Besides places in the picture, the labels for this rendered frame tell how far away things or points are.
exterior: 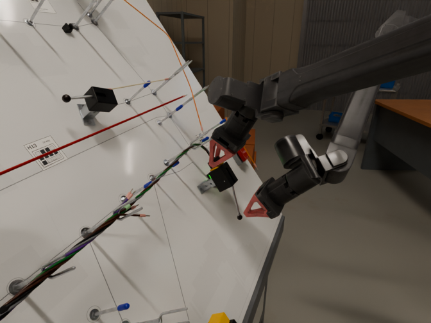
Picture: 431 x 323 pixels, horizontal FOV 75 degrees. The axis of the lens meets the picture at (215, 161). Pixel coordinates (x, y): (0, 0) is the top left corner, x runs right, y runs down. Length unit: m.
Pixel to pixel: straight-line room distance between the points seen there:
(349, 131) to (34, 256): 0.62
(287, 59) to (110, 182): 6.30
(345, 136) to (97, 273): 0.55
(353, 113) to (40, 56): 0.66
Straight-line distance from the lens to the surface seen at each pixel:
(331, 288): 2.11
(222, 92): 0.55
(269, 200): 0.65
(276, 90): 0.55
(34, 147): 0.54
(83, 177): 0.55
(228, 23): 5.62
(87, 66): 0.70
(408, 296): 2.27
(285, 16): 6.72
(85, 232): 0.51
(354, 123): 0.71
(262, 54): 6.76
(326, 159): 0.63
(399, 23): 0.93
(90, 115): 0.61
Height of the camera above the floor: 1.46
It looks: 23 degrees down
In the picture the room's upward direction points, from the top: straight up
